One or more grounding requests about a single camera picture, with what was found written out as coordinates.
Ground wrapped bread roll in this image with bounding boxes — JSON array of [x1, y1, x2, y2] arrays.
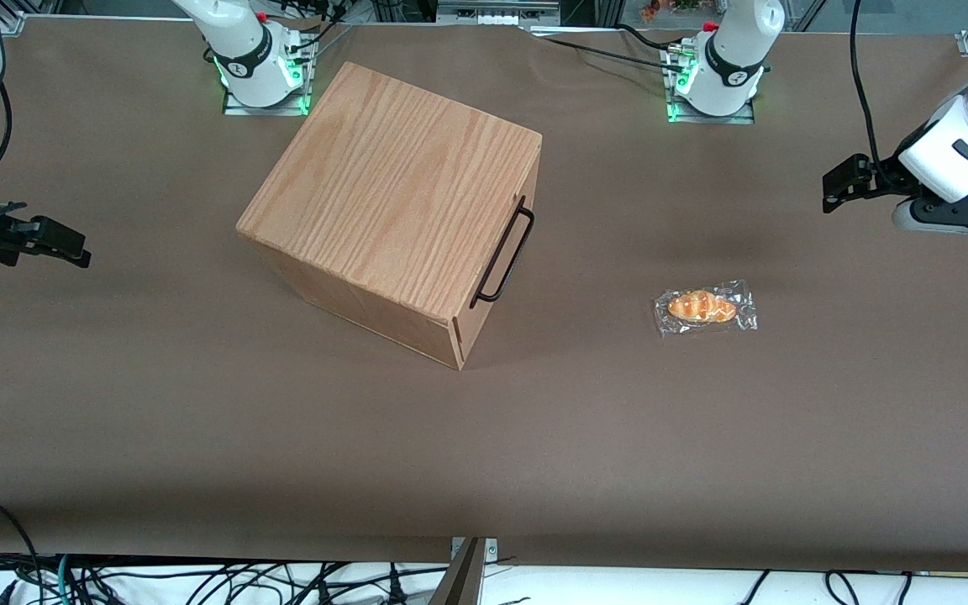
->
[[654, 279, 760, 339]]

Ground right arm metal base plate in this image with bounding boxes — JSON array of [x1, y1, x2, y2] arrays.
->
[[222, 38, 315, 117]]

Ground black metal drawer handle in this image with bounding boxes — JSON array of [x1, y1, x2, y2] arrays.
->
[[469, 196, 536, 309]]

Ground wooden drawer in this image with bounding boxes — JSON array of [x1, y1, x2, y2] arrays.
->
[[455, 137, 545, 371]]

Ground black right base cables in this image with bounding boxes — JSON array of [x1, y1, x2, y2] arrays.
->
[[287, 0, 350, 64]]

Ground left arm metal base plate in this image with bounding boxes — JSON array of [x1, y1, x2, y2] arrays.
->
[[663, 44, 756, 125]]

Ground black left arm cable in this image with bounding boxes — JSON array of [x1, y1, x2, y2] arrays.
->
[[848, 0, 881, 169]]

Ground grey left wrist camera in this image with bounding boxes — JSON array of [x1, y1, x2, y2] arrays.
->
[[892, 197, 968, 241]]

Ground small metal bracket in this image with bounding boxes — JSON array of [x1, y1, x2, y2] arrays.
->
[[450, 537, 499, 564]]

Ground short black table cable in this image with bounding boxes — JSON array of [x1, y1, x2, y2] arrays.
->
[[614, 23, 678, 53]]

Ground wooden drawer cabinet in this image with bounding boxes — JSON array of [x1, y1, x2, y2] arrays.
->
[[236, 60, 544, 371]]

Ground grey metal rack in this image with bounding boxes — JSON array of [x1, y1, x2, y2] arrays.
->
[[436, 0, 562, 26]]

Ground long black table cable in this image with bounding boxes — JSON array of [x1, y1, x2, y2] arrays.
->
[[522, 25, 687, 75]]

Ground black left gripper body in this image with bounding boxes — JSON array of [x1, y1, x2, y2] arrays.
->
[[869, 151, 940, 204]]

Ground brown camera stand post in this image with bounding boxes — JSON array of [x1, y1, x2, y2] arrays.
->
[[429, 538, 487, 605]]

